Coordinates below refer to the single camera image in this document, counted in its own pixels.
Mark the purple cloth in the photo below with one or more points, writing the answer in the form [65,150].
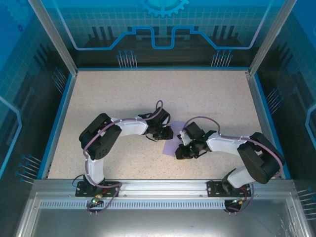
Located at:
[170,148]

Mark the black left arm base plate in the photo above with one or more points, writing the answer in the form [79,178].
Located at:
[111,190]

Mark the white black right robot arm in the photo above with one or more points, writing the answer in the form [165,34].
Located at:
[256,158]

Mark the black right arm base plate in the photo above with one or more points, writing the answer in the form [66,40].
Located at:
[213,188]

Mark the aluminium mounting rail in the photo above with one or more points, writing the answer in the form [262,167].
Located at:
[163,187]

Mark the grey metal tray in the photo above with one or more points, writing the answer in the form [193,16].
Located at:
[158,222]

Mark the aluminium frame post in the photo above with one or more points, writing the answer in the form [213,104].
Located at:
[269,37]
[54,37]

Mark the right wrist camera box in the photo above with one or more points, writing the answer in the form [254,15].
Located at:
[184,138]

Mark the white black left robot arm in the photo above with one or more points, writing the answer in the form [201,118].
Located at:
[98,143]

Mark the aluminium side rail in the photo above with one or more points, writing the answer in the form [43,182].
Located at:
[264,123]
[65,111]

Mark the blue grid print side panel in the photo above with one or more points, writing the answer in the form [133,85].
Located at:
[22,98]
[296,111]

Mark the dark circuit print wall panel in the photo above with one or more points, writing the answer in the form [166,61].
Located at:
[158,54]

